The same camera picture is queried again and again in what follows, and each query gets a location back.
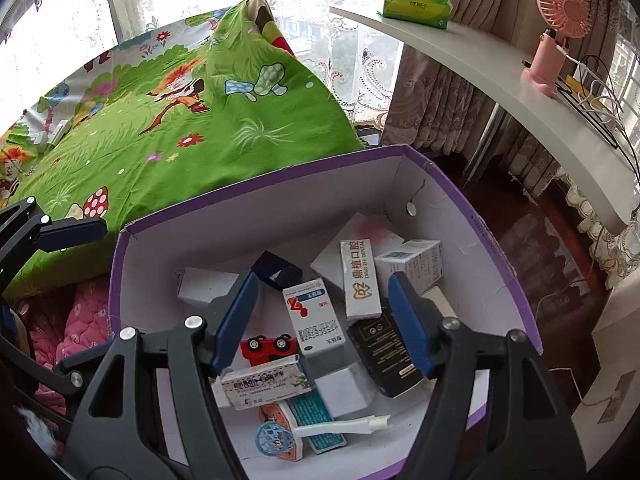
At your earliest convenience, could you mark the white medicine box red mark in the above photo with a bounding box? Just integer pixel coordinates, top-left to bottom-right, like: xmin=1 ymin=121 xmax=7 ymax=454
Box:
xmin=282 ymin=278 xmax=347 ymax=359

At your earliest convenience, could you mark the pink patterned curtain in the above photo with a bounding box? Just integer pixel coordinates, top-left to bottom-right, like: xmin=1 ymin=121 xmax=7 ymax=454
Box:
xmin=381 ymin=0 xmax=568 ymax=202

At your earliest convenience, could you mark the white furniture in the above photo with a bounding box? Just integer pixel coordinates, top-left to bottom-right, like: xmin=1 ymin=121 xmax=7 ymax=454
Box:
xmin=570 ymin=280 xmax=640 ymax=443

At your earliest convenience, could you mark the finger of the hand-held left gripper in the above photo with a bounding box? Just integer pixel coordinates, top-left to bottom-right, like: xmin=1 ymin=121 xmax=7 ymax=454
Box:
xmin=0 ymin=336 xmax=119 ymax=402
xmin=0 ymin=196 xmax=109 ymax=297

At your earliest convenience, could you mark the white lace curtain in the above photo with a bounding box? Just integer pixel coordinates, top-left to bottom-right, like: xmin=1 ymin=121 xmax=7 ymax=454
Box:
xmin=0 ymin=0 xmax=426 ymax=128

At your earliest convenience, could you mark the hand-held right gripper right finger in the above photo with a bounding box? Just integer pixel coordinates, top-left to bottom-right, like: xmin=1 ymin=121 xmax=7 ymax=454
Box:
xmin=387 ymin=271 xmax=574 ymax=480

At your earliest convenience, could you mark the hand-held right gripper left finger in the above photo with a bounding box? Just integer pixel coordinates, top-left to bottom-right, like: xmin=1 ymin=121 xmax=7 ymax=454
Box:
xmin=62 ymin=270 xmax=261 ymax=480

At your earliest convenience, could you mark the white toothbrush blue head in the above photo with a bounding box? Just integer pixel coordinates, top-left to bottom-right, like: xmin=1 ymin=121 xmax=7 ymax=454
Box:
xmin=254 ymin=413 xmax=392 ymax=460

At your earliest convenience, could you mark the cream lace trimmed cloth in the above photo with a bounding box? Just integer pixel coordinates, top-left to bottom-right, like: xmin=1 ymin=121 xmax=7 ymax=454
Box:
xmin=564 ymin=175 xmax=640 ymax=292

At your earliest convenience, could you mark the green cartoon printed bedsheet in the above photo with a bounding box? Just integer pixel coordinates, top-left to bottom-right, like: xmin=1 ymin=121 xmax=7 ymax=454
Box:
xmin=0 ymin=0 xmax=367 ymax=302

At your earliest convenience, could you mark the white green striped medicine box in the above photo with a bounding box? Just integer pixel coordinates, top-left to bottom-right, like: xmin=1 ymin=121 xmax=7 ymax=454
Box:
xmin=219 ymin=355 xmax=314 ymax=411

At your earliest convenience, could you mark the small white cube box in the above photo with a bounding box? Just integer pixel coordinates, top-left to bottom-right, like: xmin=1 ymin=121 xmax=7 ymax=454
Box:
xmin=313 ymin=362 xmax=377 ymax=419

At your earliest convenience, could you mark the white curved shelf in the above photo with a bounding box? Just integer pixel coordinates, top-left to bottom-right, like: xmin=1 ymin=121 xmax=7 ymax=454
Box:
xmin=329 ymin=5 xmax=640 ymax=232

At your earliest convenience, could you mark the metal shelf leg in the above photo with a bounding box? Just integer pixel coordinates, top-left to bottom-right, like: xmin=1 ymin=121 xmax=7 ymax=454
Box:
xmin=464 ymin=101 xmax=507 ymax=187

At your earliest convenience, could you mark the red toy car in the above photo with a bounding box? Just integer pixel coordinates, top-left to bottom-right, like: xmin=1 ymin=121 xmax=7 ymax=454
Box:
xmin=239 ymin=333 xmax=301 ymax=367

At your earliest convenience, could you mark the white floor cable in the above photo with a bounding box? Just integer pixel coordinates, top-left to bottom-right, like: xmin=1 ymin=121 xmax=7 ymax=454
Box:
xmin=524 ymin=284 xmax=617 ymax=403

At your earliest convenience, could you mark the translucent pink box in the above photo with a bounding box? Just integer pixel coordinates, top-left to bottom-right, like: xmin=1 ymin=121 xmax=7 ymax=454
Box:
xmin=310 ymin=212 xmax=406 ymax=287

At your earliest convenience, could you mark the purple storage box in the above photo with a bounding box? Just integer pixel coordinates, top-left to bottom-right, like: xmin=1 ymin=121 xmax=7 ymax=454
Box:
xmin=109 ymin=144 xmax=544 ymax=480

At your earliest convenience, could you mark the white box printed label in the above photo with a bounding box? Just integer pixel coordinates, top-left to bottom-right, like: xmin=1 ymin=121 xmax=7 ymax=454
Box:
xmin=374 ymin=239 xmax=445 ymax=297

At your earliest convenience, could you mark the black box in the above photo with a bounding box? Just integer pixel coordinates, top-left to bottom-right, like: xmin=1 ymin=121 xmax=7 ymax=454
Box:
xmin=347 ymin=304 xmax=427 ymax=399

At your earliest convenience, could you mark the small teal box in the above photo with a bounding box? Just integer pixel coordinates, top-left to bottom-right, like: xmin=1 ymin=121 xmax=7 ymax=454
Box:
xmin=287 ymin=389 xmax=349 ymax=456

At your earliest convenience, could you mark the green tissue packet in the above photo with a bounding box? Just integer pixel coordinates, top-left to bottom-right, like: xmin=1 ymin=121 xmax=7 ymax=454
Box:
xmin=375 ymin=0 xmax=455 ymax=30

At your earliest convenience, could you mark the orange white box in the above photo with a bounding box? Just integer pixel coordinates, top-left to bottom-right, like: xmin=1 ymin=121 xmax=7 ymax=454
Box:
xmin=259 ymin=402 xmax=307 ymax=461

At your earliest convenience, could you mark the white cardboard box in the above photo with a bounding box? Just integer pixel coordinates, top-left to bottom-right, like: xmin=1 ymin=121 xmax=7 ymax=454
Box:
xmin=177 ymin=267 xmax=241 ymax=309

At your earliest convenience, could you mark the white charging cable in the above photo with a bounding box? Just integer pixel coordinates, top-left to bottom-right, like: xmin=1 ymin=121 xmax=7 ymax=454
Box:
xmin=554 ymin=44 xmax=627 ymax=127

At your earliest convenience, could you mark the black wire rack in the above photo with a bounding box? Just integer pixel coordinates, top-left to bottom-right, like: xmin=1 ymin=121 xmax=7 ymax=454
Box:
xmin=549 ymin=54 xmax=640 ymax=187

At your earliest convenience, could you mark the small navy box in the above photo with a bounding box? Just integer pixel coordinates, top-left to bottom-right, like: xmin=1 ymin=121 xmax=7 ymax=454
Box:
xmin=249 ymin=250 xmax=304 ymax=291

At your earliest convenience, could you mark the pink floral quilt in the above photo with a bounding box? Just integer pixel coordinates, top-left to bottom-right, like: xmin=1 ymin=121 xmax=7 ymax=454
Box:
xmin=15 ymin=275 xmax=119 ymax=412

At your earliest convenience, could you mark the long peach dental box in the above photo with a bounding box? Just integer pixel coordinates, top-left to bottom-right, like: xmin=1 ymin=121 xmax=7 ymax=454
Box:
xmin=340 ymin=238 xmax=384 ymax=321

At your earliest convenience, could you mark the pink handheld fan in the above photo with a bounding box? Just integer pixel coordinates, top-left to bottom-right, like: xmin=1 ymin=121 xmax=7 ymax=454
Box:
xmin=520 ymin=0 xmax=592 ymax=102

